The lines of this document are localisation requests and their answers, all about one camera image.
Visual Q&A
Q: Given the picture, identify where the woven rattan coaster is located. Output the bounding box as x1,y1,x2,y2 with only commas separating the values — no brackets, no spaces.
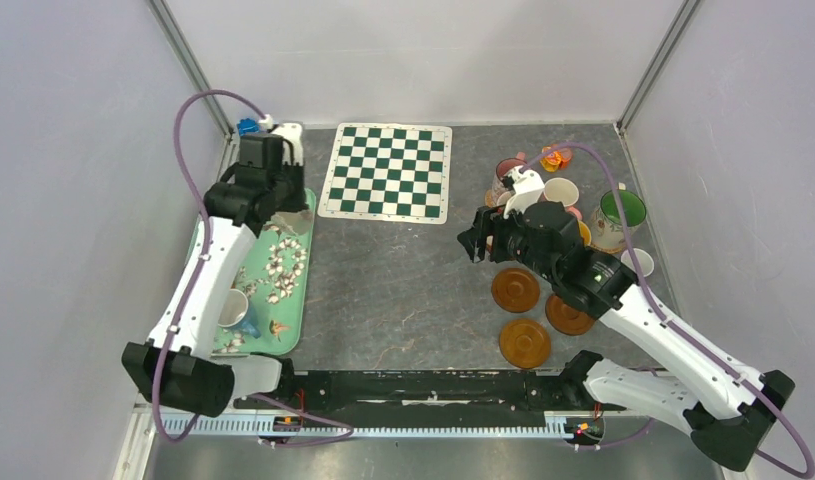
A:
484,190,496,208

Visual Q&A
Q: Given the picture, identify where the yellow interior mug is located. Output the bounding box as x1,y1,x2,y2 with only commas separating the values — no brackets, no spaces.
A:
578,221,592,246

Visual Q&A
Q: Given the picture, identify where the pink mug cream interior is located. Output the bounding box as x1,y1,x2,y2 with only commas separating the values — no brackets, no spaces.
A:
541,177,583,221

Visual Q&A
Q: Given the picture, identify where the pink ghost pattern mug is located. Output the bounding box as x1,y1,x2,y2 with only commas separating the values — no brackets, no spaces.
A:
488,152,526,205

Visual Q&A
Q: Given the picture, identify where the green interior cartoon mug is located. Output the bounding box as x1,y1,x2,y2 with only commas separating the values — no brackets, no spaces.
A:
587,189,648,254

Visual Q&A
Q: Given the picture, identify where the brown wooden ridged coaster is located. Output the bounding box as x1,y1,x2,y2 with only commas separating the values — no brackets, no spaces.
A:
498,318,552,369
545,294,595,336

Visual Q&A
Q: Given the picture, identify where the grey white mug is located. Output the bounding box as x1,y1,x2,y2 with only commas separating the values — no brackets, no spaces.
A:
620,248,655,278

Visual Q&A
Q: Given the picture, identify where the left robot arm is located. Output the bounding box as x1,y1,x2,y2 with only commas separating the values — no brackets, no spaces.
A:
121,123,308,417

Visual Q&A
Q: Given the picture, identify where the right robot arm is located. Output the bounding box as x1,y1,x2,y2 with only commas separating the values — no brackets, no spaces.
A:
457,202,805,471

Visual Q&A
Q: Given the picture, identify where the blue toy block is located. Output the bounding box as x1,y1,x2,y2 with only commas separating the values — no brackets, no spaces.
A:
236,118,261,136

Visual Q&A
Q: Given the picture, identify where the beige mug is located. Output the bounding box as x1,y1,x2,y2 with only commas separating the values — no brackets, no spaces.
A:
264,209,314,236

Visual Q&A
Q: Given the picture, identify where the orange pink toy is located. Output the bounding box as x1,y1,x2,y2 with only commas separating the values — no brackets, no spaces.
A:
540,145,573,173

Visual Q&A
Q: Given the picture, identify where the green white chessboard mat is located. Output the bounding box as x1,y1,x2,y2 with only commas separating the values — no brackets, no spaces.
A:
317,123,453,225

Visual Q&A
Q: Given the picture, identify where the green floral tray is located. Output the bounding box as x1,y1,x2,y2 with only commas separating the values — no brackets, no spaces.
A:
212,226,313,356

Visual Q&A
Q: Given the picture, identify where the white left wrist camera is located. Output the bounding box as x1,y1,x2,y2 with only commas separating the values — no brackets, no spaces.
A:
256,115,305,166

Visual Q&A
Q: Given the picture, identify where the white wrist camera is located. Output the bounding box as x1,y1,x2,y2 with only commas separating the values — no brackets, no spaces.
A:
256,115,305,166
503,165,545,219

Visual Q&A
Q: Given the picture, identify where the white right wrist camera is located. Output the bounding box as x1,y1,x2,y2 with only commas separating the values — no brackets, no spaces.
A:
503,165,545,219

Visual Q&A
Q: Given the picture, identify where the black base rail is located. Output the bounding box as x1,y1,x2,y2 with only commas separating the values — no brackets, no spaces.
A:
270,370,595,428

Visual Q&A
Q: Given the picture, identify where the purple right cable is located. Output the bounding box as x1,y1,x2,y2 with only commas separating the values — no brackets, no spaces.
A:
516,141,815,480

